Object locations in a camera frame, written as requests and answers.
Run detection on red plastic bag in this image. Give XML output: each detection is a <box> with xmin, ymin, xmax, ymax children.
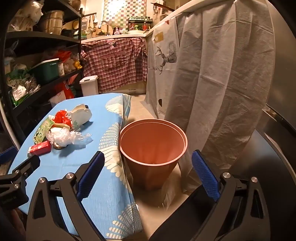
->
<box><xmin>54</xmin><ymin>110</ymin><xmax>73</xmax><ymax>126</ymax></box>

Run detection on grey metal appliance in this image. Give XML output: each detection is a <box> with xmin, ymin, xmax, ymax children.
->
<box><xmin>254</xmin><ymin>0</ymin><xmax>296</xmax><ymax>209</ymax></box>

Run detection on white paper cup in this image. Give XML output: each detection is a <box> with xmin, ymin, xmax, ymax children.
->
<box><xmin>67</xmin><ymin>104</ymin><xmax>92</xmax><ymax>130</ymax></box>

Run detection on blue patterned tablecloth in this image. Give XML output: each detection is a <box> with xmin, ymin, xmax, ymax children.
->
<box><xmin>7</xmin><ymin>93</ymin><xmax>144</xmax><ymax>240</ymax></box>

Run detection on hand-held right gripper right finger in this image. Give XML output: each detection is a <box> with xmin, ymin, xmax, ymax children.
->
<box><xmin>192</xmin><ymin>149</ymin><xmax>271</xmax><ymax>241</ymax></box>

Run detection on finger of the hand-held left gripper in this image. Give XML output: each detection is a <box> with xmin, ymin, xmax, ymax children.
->
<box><xmin>0</xmin><ymin>146</ymin><xmax>18</xmax><ymax>163</ymax></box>
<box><xmin>0</xmin><ymin>156</ymin><xmax>41</xmax><ymax>191</ymax></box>

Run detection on red plaid shirt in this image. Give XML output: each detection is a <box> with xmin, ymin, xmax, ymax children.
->
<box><xmin>81</xmin><ymin>37</ymin><xmax>148</xmax><ymax>92</ymax></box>

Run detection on wooden cutting board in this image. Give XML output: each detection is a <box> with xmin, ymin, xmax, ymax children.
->
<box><xmin>97</xmin><ymin>24</ymin><xmax>114</xmax><ymax>36</ymax></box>

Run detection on orange red packaging bag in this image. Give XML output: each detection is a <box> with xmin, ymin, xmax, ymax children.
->
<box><xmin>50</xmin><ymin>50</ymin><xmax>72</xmax><ymax>63</ymax></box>

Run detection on hanging kitchen utensils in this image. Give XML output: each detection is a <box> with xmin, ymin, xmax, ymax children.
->
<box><xmin>82</xmin><ymin>13</ymin><xmax>99</xmax><ymax>39</ymax></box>

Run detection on grey cloth cover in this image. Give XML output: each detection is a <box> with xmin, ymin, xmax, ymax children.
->
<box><xmin>162</xmin><ymin>0</ymin><xmax>275</xmax><ymax>193</ymax></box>

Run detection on green storage box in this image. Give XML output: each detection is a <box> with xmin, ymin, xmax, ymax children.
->
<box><xmin>29</xmin><ymin>58</ymin><xmax>60</xmax><ymax>84</ymax></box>

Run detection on clear plastic bag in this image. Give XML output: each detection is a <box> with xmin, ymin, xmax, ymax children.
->
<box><xmin>46</xmin><ymin>127</ymin><xmax>93</xmax><ymax>148</ymax></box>

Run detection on chrome kitchen faucet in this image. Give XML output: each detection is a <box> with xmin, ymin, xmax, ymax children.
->
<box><xmin>100</xmin><ymin>20</ymin><xmax>110</xmax><ymax>35</ymax></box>

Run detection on stacked steel pots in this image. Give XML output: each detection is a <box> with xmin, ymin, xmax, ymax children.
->
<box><xmin>42</xmin><ymin>10</ymin><xmax>65</xmax><ymax>35</ymax></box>

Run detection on white pedal bin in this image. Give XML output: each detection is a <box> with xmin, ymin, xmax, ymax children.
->
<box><xmin>79</xmin><ymin>75</ymin><xmax>99</xmax><ymax>97</ymax></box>

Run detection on green packaged food bags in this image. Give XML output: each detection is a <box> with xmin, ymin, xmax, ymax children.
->
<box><xmin>6</xmin><ymin>70</ymin><xmax>41</xmax><ymax>107</ymax></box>

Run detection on black metal shelf rack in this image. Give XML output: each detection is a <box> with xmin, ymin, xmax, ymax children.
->
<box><xmin>0</xmin><ymin>0</ymin><xmax>85</xmax><ymax>149</ymax></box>

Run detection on bag of garlic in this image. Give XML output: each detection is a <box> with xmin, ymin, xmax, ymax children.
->
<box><xmin>63</xmin><ymin>54</ymin><xmax>77</xmax><ymax>72</ymax></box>

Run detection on deer printed cloth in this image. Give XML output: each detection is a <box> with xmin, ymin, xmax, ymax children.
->
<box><xmin>144</xmin><ymin>13</ymin><xmax>185</xmax><ymax>121</ymax></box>

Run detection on pink plastic bin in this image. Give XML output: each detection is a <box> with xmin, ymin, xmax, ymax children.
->
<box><xmin>120</xmin><ymin>119</ymin><xmax>188</xmax><ymax>191</ymax></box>

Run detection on red white rice sack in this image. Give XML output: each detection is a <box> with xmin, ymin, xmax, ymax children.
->
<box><xmin>48</xmin><ymin>82</ymin><xmax>75</xmax><ymax>107</ymax></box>

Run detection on white plastic bag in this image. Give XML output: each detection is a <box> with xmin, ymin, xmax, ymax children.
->
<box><xmin>14</xmin><ymin>0</ymin><xmax>44</xmax><ymax>24</ymax></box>

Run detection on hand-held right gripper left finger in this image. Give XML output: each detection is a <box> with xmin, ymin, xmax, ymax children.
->
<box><xmin>26</xmin><ymin>151</ymin><xmax>107</xmax><ymax>241</ymax></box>

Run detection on green white printed packet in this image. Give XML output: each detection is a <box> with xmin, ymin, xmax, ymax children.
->
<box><xmin>32</xmin><ymin>116</ymin><xmax>56</xmax><ymax>144</ymax></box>

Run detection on white kitchen counter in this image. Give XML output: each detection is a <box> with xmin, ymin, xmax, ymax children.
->
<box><xmin>81</xmin><ymin>5</ymin><xmax>208</xmax><ymax>44</ymax></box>

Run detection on red carton box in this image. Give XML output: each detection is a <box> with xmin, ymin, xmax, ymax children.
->
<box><xmin>27</xmin><ymin>141</ymin><xmax>52</xmax><ymax>156</ymax></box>

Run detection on black spice rack with bottles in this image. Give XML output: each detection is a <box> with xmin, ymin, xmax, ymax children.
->
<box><xmin>128</xmin><ymin>16</ymin><xmax>152</xmax><ymax>32</ymax></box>

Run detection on dark wooden stick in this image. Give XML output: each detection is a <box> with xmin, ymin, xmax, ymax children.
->
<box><xmin>151</xmin><ymin>2</ymin><xmax>175</xmax><ymax>12</ymax></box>

